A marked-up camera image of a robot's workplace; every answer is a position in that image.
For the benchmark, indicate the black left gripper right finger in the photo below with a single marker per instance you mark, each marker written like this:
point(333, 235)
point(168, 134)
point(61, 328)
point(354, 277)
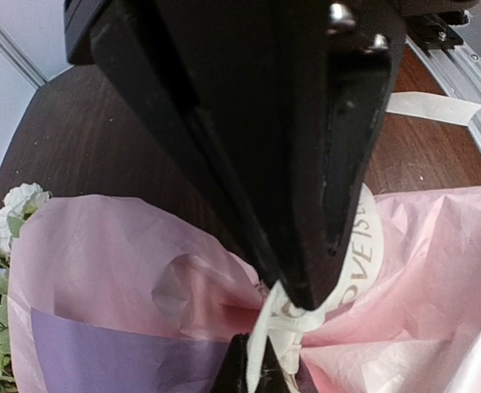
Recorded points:
point(272, 379)

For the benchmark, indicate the aluminium right corner post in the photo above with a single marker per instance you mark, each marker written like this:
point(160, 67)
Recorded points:
point(20, 61)

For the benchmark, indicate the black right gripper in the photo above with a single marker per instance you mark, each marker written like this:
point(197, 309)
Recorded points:
point(79, 18)

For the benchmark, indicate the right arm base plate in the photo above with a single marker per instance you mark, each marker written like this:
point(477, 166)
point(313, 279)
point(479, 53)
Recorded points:
point(435, 32)

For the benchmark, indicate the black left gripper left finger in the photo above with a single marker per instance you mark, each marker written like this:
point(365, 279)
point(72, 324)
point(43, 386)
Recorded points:
point(231, 377)

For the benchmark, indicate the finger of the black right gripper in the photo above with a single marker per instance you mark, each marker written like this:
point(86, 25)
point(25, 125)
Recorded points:
point(334, 64)
point(200, 76)

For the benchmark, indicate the cream ribbon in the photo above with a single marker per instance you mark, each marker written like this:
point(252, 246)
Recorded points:
point(341, 250)

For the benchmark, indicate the aluminium front rail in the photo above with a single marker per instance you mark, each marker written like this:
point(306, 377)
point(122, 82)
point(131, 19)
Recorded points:
point(458, 73)

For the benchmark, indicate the purple tissue paper sheet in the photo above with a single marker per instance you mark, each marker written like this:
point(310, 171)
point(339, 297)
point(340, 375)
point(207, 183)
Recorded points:
point(111, 294)

